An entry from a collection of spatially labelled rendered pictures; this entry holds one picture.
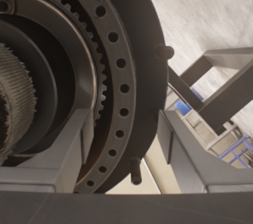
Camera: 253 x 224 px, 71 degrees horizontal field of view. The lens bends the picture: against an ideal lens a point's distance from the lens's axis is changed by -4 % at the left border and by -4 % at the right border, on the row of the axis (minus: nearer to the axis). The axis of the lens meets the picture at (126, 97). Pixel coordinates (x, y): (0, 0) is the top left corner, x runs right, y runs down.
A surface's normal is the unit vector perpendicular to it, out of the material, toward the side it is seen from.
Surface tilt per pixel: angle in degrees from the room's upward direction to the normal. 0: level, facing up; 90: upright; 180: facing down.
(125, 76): 90
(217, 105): 90
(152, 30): 90
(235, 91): 90
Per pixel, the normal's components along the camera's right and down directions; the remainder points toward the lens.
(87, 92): 0.02, 0.29
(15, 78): 0.93, -0.35
